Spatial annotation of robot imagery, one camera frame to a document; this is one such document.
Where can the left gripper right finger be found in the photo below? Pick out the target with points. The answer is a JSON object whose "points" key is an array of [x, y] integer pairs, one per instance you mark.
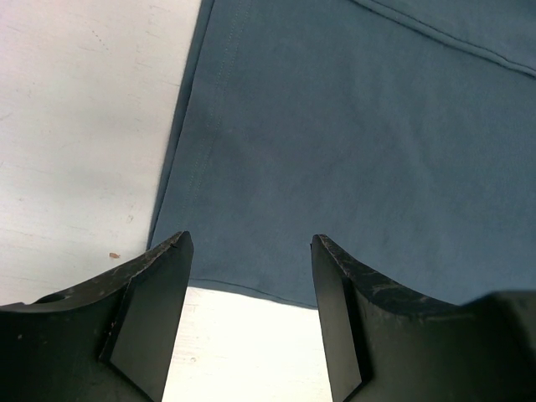
{"points": [[385, 342]]}

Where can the blue t shirt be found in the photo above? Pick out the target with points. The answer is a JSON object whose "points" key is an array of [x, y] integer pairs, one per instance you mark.
{"points": [[402, 130]]}

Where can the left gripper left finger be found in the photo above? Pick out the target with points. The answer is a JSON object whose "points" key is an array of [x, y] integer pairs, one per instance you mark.
{"points": [[110, 338]]}

